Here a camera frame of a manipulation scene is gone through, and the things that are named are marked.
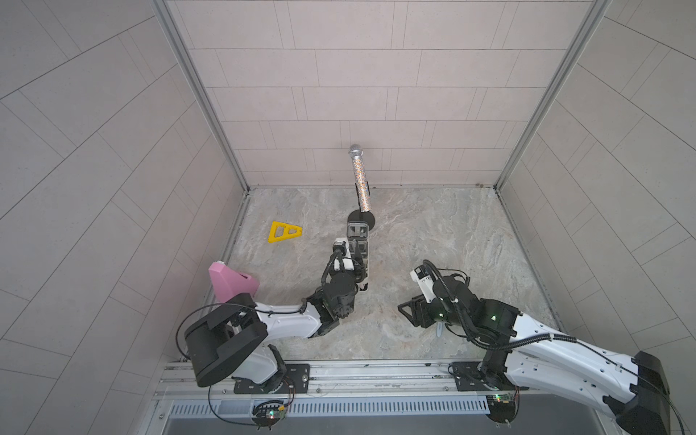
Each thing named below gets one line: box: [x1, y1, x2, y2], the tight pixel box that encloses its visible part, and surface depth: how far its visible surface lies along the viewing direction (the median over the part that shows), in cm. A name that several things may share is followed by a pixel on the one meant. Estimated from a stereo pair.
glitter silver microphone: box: [348, 143, 371, 213], surface depth 90 cm
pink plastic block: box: [208, 261, 261, 303], surface depth 76 cm
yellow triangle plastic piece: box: [268, 221, 304, 244], surface depth 104 cm
